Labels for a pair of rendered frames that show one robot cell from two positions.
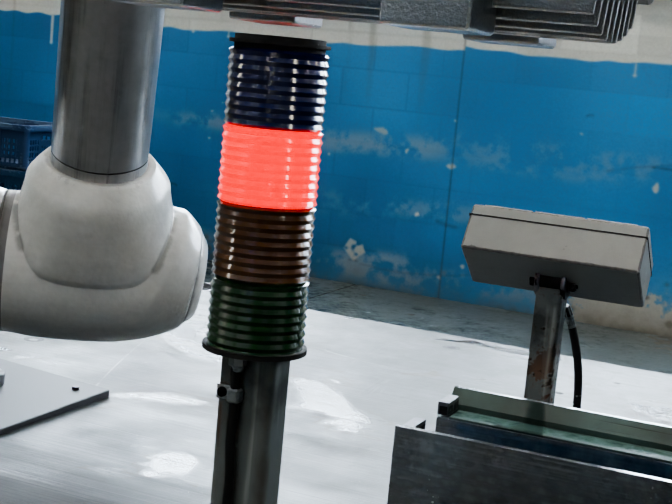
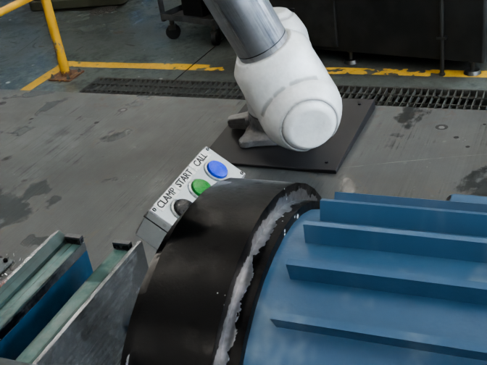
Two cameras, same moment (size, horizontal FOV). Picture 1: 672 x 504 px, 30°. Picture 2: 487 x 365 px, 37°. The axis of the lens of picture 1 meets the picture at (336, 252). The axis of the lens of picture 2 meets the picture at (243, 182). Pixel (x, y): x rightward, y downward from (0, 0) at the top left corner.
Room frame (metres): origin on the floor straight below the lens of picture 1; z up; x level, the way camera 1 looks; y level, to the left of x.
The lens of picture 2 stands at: (1.32, -1.03, 1.53)
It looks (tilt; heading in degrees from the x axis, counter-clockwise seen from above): 29 degrees down; 94
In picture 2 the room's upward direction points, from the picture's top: 9 degrees counter-clockwise
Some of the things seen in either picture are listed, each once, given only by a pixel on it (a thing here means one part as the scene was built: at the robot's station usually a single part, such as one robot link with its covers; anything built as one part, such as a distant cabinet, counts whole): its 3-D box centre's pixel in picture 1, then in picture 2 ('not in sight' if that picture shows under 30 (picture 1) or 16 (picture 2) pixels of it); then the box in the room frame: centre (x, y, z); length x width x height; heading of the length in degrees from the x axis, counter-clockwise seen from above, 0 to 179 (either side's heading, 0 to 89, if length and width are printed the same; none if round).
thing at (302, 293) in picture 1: (257, 312); not in sight; (0.75, 0.04, 1.05); 0.06 x 0.06 x 0.04
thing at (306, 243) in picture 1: (263, 239); not in sight; (0.75, 0.04, 1.10); 0.06 x 0.06 x 0.04
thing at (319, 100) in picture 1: (276, 89); not in sight; (0.75, 0.04, 1.19); 0.06 x 0.06 x 0.04
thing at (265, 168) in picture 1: (270, 165); not in sight; (0.75, 0.04, 1.14); 0.06 x 0.06 x 0.04
